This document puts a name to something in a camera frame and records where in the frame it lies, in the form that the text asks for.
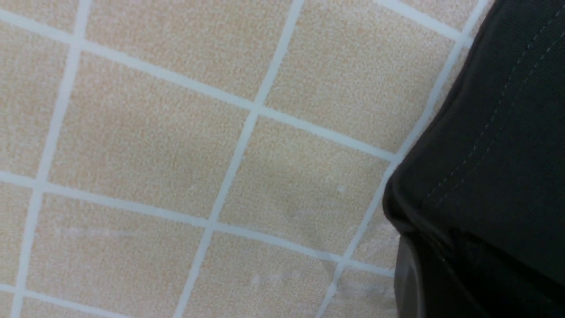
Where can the beige grid tablecloth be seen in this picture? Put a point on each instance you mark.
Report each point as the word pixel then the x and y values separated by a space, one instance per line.
pixel 213 158

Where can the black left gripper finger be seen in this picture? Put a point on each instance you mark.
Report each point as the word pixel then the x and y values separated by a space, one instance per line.
pixel 409 289

